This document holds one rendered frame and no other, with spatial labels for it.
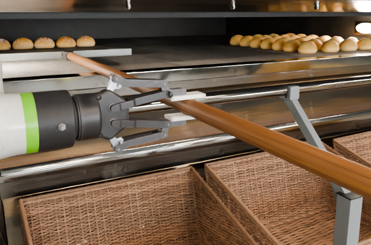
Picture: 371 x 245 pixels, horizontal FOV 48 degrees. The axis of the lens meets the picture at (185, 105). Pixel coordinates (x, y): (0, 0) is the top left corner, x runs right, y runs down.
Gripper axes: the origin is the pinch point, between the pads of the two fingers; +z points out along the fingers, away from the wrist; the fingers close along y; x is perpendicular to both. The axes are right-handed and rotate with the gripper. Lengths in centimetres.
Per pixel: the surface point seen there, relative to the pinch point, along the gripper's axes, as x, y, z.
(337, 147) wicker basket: -49, 36, 95
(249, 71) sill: -54, 3, 54
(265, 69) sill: -54, 3, 61
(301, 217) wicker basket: -44, 60, 73
